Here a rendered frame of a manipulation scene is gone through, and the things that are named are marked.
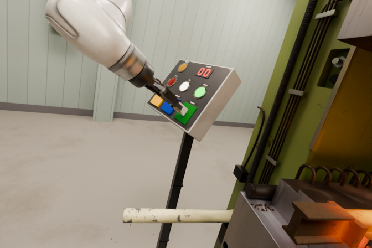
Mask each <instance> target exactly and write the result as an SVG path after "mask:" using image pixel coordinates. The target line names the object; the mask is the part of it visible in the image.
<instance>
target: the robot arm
mask: <svg viewBox="0 0 372 248"><path fill-rule="evenodd" d="M45 17H46V19H47V20H48V22H49V23H50V24H51V25H52V27H53V28H54V29H55V30H56V31H57V32H58V33H59V34H60V35H61V36H62V37H63V38H64V39H65V40H66V41H67V42H68V43H70V44H71V45H72V46H73V47H74V48H76V49H77V50H78V51H79V52H81V53H83V54H84V55H85V56H86V57H88V58H89V59H91V60H93V61H94V62H96V63H99V64H101V65H103V66H105V67H106V68H108V69H109V71H111V72H113V73H114V74H115V75H117V76H119V77H121V78H122V79H124V80H125V81H129V82H130V83H131V84H132V85H134V86H135V87H137V88H142V87H144V86H145V88H147V89H149V90H151V91H152V92H153V93H154V94H156V95H158V96H159V97H160V98H161V99H162V100H164V101H165V102H167V103H168V104H170V107H171V108H174V109H175V110H176V111H177V112H179V113H180V114H181V115H182V116H184V115H185V114H186V113H187V111H188V109H187V108H186V107H185V106H184V105H183V104H182V103H181V102H180V101H179V99H178V98H177V97H176V96H175V95H174V94H173V93H172V92H171V91H170V90H169V88H168V87H167V86H165V85H163V84H162V83H161V81H160V80H159V79H157V78H154V77H153V76H154V67H153V66H152V65H151V64H149V63H148V62H147V61H146V57H145V55H144V54H143V53H142V52H141V51H140V50H139V49H138V48H137V47H136V46H135V45H134V44H133V43H132V42H131V41H130V40H129V39H128V38H127V37H126V29H127V27H128V25H129V23H130V20H131V17H132V0H48V2H47V4H46V6H45Z"/></svg>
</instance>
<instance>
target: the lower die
mask: <svg viewBox="0 0 372 248"><path fill-rule="evenodd" d="M339 184H340V183H333V182H330V184H329V186H327V185H325V182H319V181H314V183H313V185H311V184H309V180H297V179H283V178H281V179H280V181H279V184H278V186H277V189H276V191H275V194H274V196H273V198H272V201H271V204H272V205H273V206H274V207H275V209H276V210H277V211H278V212H279V213H280V214H281V216H282V217H283V218H284V219H285V220H286V221H287V222H288V224H289V222H290V219H291V217H292V215H293V213H294V211H295V209H294V208H293V206H292V202H308V203H327V201H333V202H335V203H337V204H338V205H339V206H341V207H342V208H343V209H359V210H372V187H371V189H369V188H367V187H366V186H367V185H361V184H359V186H358V187H357V188H356V187H354V186H353V184H347V183H345V185H344V187H341V186H340V185H339ZM308 247H309V248H350V247H349V246H348V245H347V244H346V243H345V242H343V243H342V244H325V245H308ZM358 248H372V232H366V234H365V235H364V237H363V239H362V241H361V243H360V244H359V246H358Z"/></svg>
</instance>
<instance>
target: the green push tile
mask: <svg viewBox="0 0 372 248"><path fill-rule="evenodd" d="M183 105H184V106H185V107H186V108H187V109H188V111H187V113H186V114H185V115H184V116H182V115H181V114H180V113H179V112H177V113H176V115H175V116H174V118H175V119H176V120H178V121H179V122H181V123H182V124H184V125H186V124H187V123H188V121H189V120H190V118H191V117H192V116H193V114H194V113H195V111H196V110H197V107H195V106H193V105H191V104H189V103H187V102H185V103H184V104H183Z"/></svg>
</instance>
